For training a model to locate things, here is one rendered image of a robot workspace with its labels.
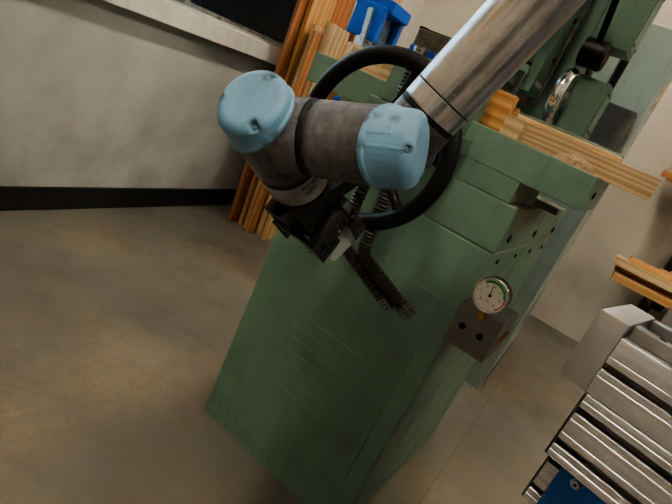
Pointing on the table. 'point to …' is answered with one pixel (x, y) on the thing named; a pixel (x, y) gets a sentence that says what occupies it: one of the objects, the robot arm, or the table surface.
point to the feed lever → (596, 49)
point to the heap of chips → (575, 161)
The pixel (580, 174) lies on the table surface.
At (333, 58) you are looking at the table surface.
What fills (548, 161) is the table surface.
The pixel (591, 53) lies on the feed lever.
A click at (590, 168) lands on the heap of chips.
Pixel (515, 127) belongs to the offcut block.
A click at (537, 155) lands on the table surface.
